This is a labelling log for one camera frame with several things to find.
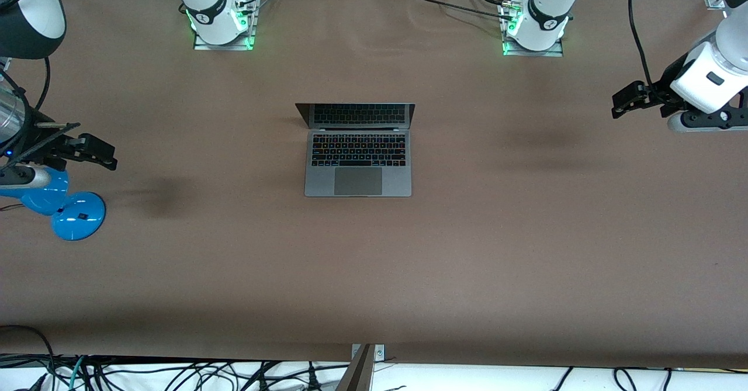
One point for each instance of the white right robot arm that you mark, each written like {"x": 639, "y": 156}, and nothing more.
{"x": 210, "y": 5}

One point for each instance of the aluminium corner bracket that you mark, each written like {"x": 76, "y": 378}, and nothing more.
{"x": 715, "y": 0}

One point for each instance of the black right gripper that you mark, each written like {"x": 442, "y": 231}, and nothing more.
{"x": 51, "y": 146}

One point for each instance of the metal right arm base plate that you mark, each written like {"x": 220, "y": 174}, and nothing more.
{"x": 225, "y": 47}

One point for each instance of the small silver mounting plate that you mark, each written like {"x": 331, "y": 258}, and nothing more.
{"x": 380, "y": 353}

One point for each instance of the blue desk lamp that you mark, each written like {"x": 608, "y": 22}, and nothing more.
{"x": 79, "y": 218}

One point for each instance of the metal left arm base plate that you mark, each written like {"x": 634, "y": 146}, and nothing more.
{"x": 532, "y": 53}

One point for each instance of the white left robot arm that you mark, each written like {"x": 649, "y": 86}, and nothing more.
{"x": 543, "y": 11}

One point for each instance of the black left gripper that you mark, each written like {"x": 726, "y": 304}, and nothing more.
{"x": 658, "y": 94}

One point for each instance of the dark metal beam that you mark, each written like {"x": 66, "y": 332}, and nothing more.
{"x": 356, "y": 379}

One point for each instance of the silver grey laptop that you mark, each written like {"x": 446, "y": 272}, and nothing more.
{"x": 356, "y": 180}

